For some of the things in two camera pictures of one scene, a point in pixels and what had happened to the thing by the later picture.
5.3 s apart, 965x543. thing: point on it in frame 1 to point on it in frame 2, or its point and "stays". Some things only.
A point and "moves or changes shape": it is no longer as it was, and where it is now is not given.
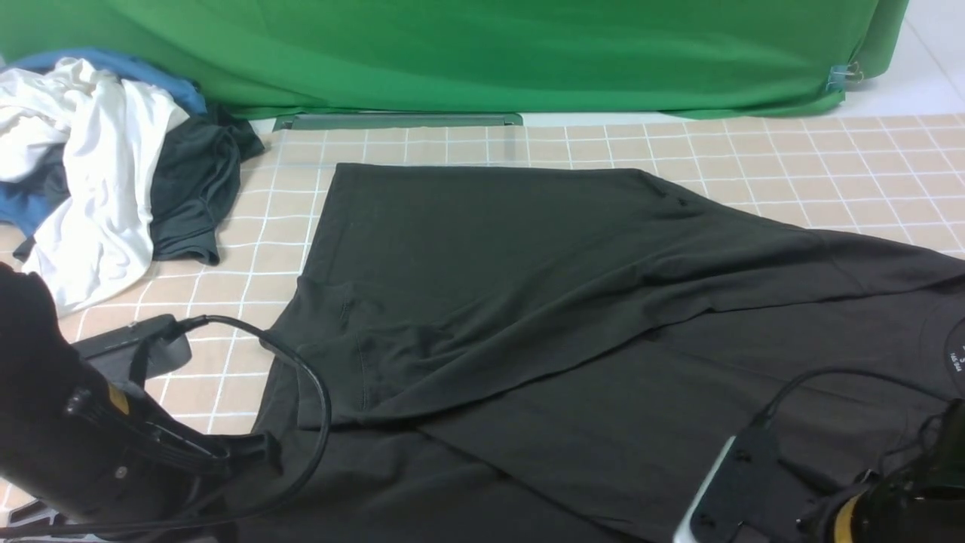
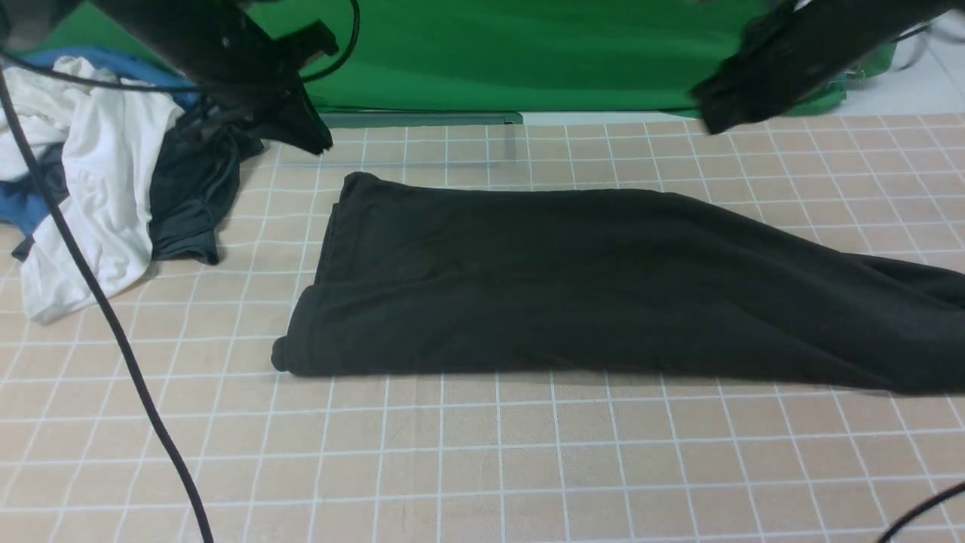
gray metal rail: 391,120 stays
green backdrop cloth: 295,57 stays
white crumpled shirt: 99,135 stays
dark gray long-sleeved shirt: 524,354 moves or changes shape
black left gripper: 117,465 to 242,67
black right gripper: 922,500 to 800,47
